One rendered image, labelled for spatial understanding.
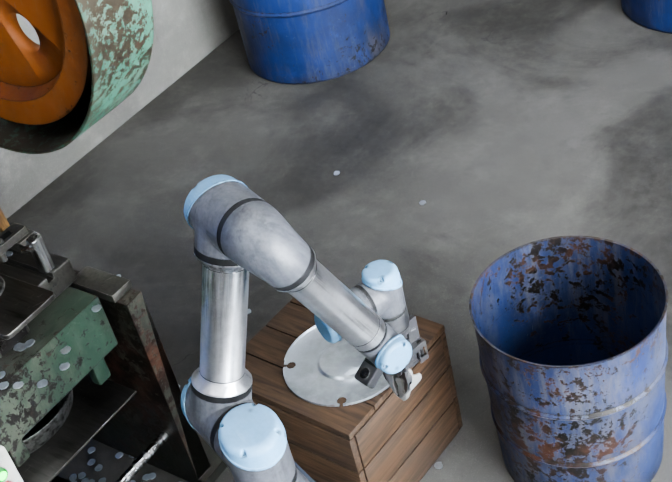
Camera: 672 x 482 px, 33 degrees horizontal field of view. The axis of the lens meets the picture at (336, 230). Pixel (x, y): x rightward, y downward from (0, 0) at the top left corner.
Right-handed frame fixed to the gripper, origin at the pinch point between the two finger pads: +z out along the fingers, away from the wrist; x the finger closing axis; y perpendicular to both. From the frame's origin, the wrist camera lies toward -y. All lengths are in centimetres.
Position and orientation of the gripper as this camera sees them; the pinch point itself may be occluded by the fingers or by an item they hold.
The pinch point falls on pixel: (400, 397)
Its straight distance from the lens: 251.1
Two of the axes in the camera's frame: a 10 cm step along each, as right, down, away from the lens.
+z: 1.9, 7.8, 6.0
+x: -6.5, -3.5, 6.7
